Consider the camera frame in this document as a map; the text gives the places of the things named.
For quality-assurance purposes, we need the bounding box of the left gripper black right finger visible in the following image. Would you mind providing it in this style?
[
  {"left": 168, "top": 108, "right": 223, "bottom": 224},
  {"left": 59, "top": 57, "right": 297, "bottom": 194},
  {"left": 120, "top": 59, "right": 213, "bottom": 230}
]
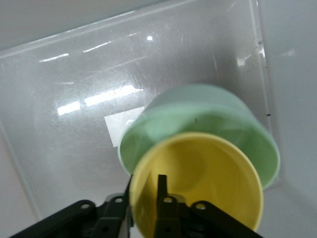
[{"left": 153, "top": 174, "right": 263, "bottom": 238}]

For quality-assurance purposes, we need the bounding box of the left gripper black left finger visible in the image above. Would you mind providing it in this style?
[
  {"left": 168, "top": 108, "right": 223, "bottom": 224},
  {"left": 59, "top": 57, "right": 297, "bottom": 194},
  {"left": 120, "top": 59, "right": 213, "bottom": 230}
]
[{"left": 9, "top": 173, "right": 134, "bottom": 238}]

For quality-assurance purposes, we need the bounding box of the yellow cup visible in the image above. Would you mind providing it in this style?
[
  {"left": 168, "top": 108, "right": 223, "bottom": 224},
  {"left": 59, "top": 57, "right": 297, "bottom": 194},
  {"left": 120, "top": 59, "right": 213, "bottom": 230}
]
[{"left": 128, "top": 132, "right": 264, "bottom": 238}]

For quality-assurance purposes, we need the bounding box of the green bowl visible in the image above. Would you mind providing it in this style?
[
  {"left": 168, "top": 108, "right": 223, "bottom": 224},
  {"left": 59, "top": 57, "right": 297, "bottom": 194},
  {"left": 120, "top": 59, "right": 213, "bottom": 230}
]
[{"left": 116, "top": 83, "right": 281, "bottom": 192}]

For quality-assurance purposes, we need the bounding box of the clear plastic box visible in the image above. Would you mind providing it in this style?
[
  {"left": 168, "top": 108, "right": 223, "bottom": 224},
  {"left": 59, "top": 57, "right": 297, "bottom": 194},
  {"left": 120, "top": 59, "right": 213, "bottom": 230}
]
[{"left": 0, "top": 0, "right": 317, "bottom": 238}]

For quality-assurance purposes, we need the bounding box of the white square label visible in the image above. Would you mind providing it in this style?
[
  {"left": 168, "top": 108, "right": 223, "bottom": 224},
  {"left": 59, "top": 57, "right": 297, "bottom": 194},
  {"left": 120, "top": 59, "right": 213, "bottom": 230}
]
[{"left": 104, "top": 107, "right": 146, "bottom": 148}]

